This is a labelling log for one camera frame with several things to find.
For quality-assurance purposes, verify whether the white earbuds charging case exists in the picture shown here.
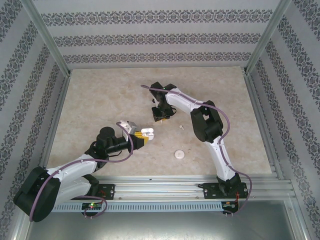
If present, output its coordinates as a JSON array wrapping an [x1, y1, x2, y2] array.
[[140, 127, 155, 138]]

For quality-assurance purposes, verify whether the grey metal sheet panel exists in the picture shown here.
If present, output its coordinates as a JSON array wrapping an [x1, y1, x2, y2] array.
[[24, 199, 310, 240]]

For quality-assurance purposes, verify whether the aluminium frame post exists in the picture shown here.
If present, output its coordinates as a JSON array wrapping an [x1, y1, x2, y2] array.
[[19, 0, 72, 78], [243, 0, 293, 76]]

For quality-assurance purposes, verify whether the perforated grey cable duct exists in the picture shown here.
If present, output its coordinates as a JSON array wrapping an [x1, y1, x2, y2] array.
[[53, 201, 223, 213]]

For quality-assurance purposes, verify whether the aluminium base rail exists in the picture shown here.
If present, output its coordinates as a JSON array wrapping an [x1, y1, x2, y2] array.
[[69, 174, 295, 202]]

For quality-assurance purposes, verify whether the aluminium side rail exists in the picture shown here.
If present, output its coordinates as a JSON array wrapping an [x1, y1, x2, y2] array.
[[37, 74, 72, 173], [243, 72, 286, 180]]

